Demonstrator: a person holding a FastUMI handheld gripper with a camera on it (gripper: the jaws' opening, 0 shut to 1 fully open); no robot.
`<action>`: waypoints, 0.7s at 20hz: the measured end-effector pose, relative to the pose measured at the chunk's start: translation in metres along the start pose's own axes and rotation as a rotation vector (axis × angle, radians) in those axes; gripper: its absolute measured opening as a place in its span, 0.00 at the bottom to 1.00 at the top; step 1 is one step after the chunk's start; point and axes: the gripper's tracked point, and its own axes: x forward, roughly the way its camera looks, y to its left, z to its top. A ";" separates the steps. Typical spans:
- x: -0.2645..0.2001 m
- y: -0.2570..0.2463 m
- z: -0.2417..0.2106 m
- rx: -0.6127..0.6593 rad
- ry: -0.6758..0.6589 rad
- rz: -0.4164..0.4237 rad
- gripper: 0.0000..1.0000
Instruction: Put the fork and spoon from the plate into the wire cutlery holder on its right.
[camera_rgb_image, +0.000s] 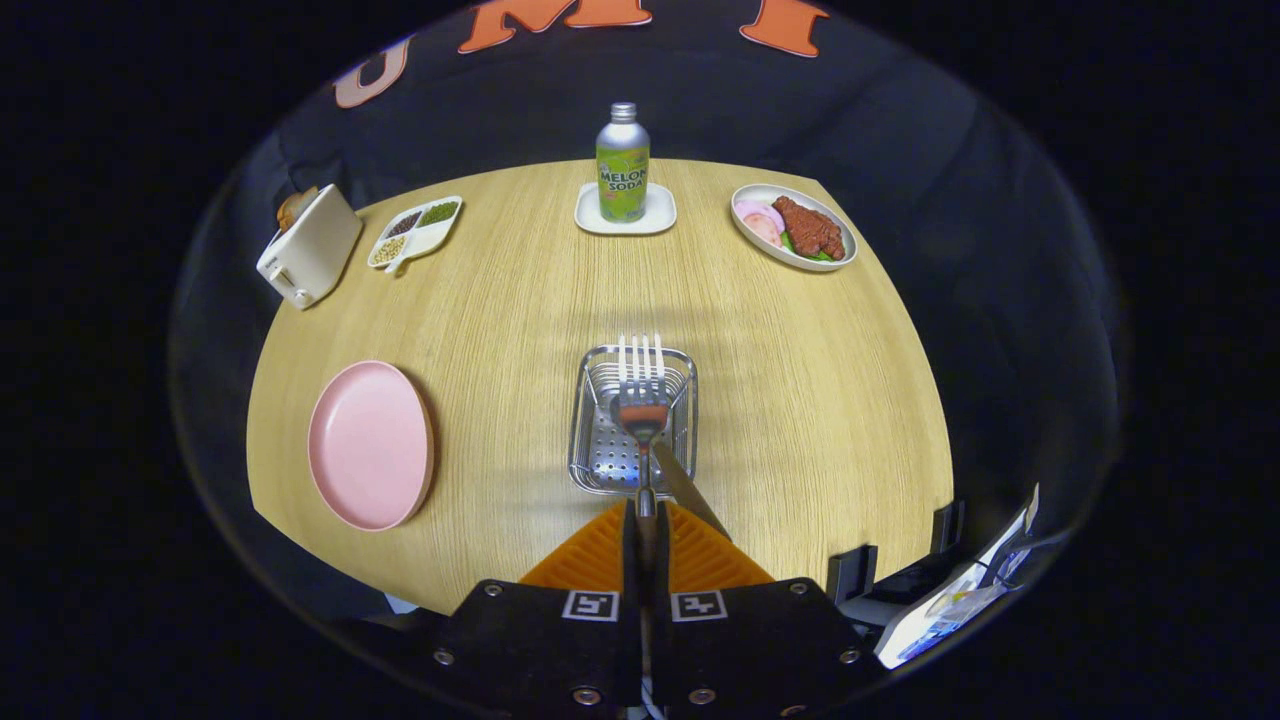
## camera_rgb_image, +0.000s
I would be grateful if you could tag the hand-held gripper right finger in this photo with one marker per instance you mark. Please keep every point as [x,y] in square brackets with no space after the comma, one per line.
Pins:
[760,640]

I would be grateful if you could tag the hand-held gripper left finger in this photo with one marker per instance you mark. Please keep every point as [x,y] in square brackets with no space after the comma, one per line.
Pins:
[540,640]

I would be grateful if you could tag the black table clamp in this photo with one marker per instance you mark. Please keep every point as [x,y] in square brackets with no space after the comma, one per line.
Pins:
[948,526]
[850,573]

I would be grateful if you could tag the white printed papers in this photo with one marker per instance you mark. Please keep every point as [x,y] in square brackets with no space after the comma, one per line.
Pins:
[950,615]

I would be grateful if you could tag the pink round plate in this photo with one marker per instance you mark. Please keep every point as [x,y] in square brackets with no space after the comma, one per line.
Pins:
[370,445]

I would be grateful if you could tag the white oval plate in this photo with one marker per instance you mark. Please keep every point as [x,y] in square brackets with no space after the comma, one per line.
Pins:
[752,245]

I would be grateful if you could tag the green vegetable garnish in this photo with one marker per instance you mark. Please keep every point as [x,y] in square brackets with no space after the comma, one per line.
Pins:
[795,246]

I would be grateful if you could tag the red meat piece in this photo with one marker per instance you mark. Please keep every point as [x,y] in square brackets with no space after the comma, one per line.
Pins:
[810,228]

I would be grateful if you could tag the white divided snack dish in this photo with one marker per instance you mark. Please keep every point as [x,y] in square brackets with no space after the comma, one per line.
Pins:
[420,238]

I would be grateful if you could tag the pink ham slices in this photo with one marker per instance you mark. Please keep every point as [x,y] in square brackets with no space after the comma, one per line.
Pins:
[760,220]

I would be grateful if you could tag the white square coaster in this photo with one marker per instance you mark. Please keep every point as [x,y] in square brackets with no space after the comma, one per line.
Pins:
[662,215]

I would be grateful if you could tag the cream white toaster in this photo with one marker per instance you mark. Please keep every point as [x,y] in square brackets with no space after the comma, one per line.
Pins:
[315,250]

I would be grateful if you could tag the green soda bottle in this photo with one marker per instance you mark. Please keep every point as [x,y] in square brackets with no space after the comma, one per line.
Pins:
[623,165]

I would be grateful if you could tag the brown toast slice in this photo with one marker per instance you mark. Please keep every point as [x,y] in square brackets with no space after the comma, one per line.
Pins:
[305,197]
[289,212]

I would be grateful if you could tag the black backdrop cloth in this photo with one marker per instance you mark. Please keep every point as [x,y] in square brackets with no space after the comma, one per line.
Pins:
[700,110]

